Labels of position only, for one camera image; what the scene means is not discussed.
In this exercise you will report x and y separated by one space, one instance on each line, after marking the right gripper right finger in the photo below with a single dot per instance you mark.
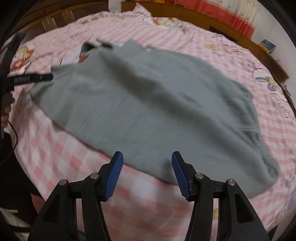
237 219

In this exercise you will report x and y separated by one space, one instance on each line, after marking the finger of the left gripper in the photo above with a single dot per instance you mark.
31 78

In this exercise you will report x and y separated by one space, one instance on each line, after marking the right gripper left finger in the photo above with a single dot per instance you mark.
57 219

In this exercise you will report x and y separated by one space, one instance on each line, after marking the grey sweatpants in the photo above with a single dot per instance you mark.
148 103

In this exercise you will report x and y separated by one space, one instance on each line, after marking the person's left hand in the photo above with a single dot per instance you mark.
5 116

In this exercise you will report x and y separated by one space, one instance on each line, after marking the pink checkered bed quilt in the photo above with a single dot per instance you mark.
144 207

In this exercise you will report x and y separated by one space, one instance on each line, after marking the dark wooden wardrobe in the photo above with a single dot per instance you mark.
55 14

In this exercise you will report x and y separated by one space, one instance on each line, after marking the blue book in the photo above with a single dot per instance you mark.
267 46

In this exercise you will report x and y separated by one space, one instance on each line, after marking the wooden window-side cabinet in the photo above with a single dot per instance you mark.
210 24

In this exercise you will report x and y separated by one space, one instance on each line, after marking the red and cream curtain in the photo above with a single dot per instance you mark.
241 16

